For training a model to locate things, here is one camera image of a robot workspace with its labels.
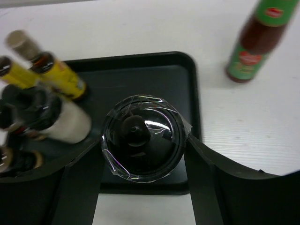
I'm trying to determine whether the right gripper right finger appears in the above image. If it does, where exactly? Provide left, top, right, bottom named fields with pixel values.
left=185, top=135, right=300, bottom=225

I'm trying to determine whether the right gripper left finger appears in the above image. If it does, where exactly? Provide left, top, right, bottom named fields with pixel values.
left=0, top=138, right=105, bottom=225

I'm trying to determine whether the black-cap spice jar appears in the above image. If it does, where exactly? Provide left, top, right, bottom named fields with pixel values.
left=0, top=146, right=44, bottom=178
left=0, top=101, right=47, bottom=141

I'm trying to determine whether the white shaker black lid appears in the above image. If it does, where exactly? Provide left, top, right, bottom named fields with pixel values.
left=1, top=84, right=92, bottom=144
left=101, top=95, right=192, bottom=183

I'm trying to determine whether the yellow-label oil bottle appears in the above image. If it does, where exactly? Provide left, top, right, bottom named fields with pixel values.
left=5, top=30, right=88, bottom=101
left=0, top=56, right=40, bottom=89

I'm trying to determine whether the green-label chili sauce bottle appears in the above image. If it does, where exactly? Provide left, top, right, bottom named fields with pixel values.
left=225, top=0, right=300, bottom=83

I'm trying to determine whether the black plastic tray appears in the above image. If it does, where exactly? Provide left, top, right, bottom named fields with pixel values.
left=4, top=51, right=203, bottom=196

